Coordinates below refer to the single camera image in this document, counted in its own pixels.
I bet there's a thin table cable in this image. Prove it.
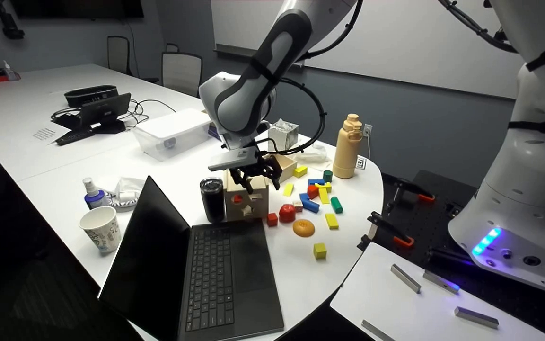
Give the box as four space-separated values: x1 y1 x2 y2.
117 97 177 127

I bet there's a black wall screen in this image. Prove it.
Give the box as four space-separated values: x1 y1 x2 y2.
9 0 145 21

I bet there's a small open wooden box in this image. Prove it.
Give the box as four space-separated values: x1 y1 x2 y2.
270 153 298 186

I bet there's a blue long block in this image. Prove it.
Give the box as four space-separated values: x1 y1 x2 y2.
296 191 321 216

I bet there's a black mounting plate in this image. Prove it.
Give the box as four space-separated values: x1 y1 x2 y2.
355 169 478 271

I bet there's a patterned paper cup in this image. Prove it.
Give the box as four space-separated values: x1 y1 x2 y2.
77 205 122 258

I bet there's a black open laptop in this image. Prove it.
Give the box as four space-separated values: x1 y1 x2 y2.
96 174 285 341

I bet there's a grey patterned tissue box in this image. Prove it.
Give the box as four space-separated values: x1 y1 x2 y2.
264 118 300 153

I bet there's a clear plastic storage container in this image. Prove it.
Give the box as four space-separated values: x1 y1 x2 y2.
132 108 213 161

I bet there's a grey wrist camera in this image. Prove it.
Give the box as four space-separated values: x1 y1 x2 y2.
206 148 262 174

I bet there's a black laptop on stand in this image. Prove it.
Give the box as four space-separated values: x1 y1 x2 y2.
49 91 134 148

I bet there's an orange half round block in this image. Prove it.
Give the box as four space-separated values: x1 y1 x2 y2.
291 218 317 241

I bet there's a black tumbler cup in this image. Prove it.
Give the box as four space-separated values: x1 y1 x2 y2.
198 176 226 224

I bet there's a red cylinder block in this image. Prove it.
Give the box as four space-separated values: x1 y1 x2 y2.
276 203 298 225

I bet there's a white crumpled cloth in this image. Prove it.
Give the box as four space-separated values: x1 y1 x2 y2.
295 142 332 167

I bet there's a wooden shape sorter box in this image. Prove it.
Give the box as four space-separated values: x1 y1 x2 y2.
221 169 272 224

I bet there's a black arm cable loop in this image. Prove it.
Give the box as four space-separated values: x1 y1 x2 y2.
255 74 329 159

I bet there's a grey office chair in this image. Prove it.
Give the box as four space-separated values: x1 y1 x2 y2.
105 34 132 76
158 49 204 99

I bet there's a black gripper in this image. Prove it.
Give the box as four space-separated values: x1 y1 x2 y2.
226 150 285 195

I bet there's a grey metal bar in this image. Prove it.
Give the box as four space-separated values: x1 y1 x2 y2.
421 269 461 297
452 305 501 332
387 261 423 296

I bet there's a tan insulated bottle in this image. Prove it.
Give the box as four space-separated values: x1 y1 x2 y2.
331 112 367 182

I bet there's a white wall board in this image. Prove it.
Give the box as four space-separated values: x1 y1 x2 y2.
209 0 522 102

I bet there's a black camera on stand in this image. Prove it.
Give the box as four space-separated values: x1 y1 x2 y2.
0 0 26 42

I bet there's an orange handled clamp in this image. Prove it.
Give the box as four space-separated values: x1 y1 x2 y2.
395 178 438 207
365 210 416 252

